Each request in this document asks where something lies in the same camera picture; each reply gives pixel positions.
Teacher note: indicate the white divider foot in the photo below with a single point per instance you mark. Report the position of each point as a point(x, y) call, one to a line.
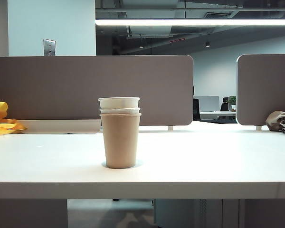
point(170, 128)
point(258, 128)

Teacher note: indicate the brown kraft paper cup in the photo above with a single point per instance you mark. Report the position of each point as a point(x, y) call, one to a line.
point(120, 142)

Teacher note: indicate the black office chair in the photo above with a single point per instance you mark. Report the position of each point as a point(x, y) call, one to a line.
point(225, 104)
point(196, 109)

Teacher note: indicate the wide taupe desk divider panel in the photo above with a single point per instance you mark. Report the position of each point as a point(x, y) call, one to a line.
point(85, 88)

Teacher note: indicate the white background desk screen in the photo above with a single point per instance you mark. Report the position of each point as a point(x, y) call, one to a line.
point(207, 103)

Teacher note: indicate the white background desk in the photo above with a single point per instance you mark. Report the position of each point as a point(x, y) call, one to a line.
point(218, 115)

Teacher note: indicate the red ceiling sign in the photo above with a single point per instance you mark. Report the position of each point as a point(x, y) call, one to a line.
point(177, 40)

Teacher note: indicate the green potted plant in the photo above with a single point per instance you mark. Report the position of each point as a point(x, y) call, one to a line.
point(232, 102)

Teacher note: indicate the black ceiling spotlight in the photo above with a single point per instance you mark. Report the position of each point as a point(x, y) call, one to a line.
point(207, 44)

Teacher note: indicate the long ceiling light strip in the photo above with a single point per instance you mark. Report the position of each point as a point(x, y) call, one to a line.
point(192, 22)

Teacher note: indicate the grey under-desk cabinet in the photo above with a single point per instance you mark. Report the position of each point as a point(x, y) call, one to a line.
point(187, 213)

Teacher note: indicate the ceiling air vent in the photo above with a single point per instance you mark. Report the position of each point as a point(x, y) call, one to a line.
point(217, 15)

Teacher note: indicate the narrow taupe desk divider panel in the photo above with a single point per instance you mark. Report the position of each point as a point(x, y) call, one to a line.
point(266, 90)

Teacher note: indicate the brown crumpled cloth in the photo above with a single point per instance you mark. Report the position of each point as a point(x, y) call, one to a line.
point(276, 120)

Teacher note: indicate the yellow crumpled bag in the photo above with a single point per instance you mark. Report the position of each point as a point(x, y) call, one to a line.
point(0, 118)

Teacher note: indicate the metal wall switch plate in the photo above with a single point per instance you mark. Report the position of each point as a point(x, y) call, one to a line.
point(49, 47)

